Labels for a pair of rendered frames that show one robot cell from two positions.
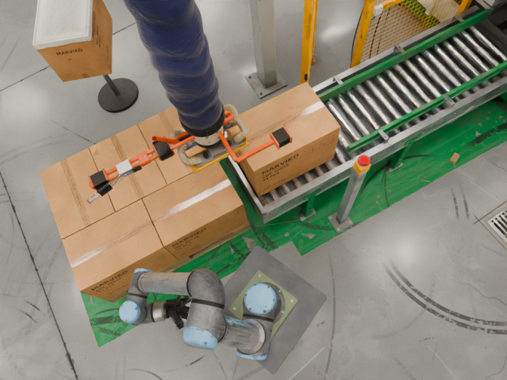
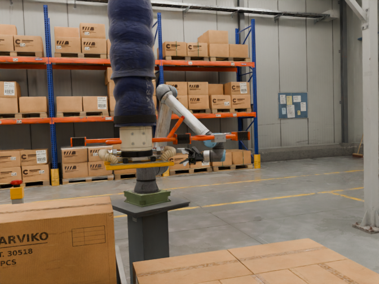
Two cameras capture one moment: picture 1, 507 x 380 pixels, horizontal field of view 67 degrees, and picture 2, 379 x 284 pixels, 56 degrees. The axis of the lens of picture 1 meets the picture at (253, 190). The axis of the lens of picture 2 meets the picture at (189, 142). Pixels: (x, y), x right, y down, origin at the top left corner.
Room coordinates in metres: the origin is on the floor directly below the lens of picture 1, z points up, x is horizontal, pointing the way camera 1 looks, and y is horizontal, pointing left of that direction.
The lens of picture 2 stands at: (3.03, 0.54, 1.35)
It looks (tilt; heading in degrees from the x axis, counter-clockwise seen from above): 3 degrees down; 183
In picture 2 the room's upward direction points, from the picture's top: 2 degrees counter-clockwise
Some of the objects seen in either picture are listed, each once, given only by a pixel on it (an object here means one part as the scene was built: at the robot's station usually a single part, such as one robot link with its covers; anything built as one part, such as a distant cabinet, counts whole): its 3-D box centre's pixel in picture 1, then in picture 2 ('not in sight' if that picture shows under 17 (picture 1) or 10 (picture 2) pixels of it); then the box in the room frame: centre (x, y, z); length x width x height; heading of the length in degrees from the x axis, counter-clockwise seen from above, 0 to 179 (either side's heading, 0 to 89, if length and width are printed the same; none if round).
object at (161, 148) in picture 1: (163, 148); (181, 138); (1.07, 0.41, 1.27); 0.10 x 0.08 x 0.06; 18
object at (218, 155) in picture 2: (142, 314); (217, 155); (0.30, 0.64, 1.10); 0.12 x 0.09 x 0.10; 87
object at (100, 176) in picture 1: (99, 179); (240, 136); (0.97, 0.75, 1.27); 0.08 x 0.07 x 0.05; 108
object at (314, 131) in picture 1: (281, 140); (53, 247); (1.28, -0.25, 0.75); 0.60 x 0.40 x 0.40; 107
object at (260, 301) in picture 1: (260, 301); (146, 167); (0.26, 0.07, 1.02); 0.17 x 0.15 x 0.18; 159
